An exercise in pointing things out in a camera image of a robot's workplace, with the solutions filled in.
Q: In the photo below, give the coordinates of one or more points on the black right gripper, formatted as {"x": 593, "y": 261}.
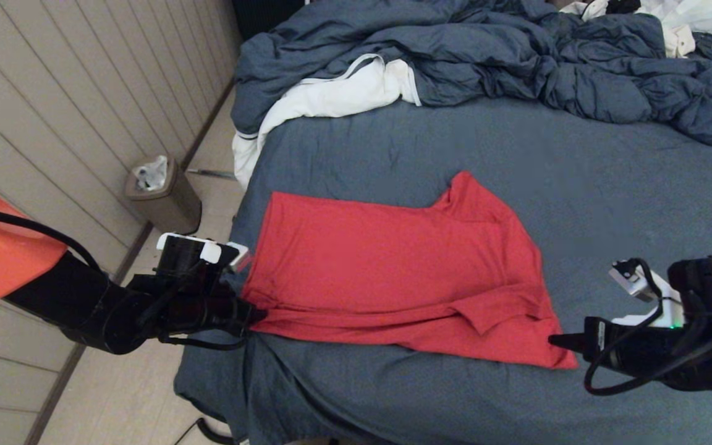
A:
{"x": 646, "y": 349}

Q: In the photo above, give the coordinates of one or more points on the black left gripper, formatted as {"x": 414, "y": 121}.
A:
{"x": 201, "y": 309}

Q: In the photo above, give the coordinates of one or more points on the red t-shirt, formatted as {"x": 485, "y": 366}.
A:
{"x": 393, "y": 266}

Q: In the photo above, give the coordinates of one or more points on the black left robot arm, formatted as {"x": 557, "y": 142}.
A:
{"x": 84, "y": 303}

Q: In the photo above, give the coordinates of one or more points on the brown trash bin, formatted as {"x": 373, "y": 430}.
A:
{"x": 173, "y": 210}

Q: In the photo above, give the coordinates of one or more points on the thin metal rod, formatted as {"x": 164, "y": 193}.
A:
{"x": 211, "y": 173}

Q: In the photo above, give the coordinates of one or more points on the white plastic bin bag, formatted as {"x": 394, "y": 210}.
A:
{"x": 152, "y": 175}

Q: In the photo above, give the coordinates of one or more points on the white cloth with dark stripe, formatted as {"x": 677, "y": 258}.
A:
{"x": 343, "y": 93}

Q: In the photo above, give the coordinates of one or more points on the dark furniture panel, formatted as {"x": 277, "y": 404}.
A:
{"x": 263, "y": 15}

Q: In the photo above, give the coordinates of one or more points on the crumpled blue duvet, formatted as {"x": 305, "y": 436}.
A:
{"x": 486, "y": 55}

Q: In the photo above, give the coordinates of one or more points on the small black garment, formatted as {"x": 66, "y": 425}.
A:
{"x": 623, "y": 5}

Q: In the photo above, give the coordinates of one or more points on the white crumpled garment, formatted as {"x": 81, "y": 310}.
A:
{"x": 702, "y": 13}

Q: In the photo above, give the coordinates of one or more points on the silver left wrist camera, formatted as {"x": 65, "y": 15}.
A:
{"x": 238, "y": 259}

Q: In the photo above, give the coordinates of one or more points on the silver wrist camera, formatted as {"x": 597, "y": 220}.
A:
{"x": 631, "y": 285}
{"x": 238, "y": 259}

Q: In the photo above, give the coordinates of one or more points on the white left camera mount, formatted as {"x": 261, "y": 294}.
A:
{"x": 211, "y": 252}

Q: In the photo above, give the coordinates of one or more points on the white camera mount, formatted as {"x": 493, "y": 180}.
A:
{"x": 665, "y": 303}
{"x": 211, "y": 252}

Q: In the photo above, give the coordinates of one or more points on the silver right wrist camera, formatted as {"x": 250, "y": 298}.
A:
{"x": 631, "y": 285}

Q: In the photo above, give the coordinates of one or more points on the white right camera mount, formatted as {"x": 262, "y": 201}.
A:
{"x": 665, "y": 303}

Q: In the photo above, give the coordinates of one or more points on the dark rounded metal frame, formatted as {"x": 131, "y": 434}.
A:
{"x": 206, "y": 433}

